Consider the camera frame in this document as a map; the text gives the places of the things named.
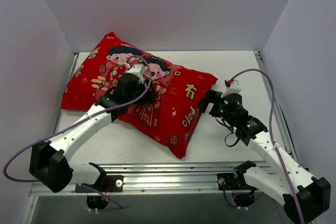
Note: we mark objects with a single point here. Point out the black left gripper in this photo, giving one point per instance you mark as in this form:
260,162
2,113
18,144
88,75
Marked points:
148,95

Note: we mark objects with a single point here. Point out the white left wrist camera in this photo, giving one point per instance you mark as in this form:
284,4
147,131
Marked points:
138,71

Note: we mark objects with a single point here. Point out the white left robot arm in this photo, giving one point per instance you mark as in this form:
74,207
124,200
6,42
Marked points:
50,160

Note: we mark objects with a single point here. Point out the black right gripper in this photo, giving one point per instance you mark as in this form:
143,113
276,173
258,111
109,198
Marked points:
210,100

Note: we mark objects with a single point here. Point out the red printed pillowcase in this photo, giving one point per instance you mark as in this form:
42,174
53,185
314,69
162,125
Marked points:
166,113

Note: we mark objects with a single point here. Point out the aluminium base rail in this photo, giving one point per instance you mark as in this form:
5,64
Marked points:
169,178

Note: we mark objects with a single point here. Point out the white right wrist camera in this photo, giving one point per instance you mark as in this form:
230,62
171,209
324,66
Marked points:
232,86

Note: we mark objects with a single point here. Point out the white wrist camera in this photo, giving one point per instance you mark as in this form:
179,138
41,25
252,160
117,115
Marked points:
232,86
138,71

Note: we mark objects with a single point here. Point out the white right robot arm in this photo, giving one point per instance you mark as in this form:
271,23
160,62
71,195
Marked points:
303,196

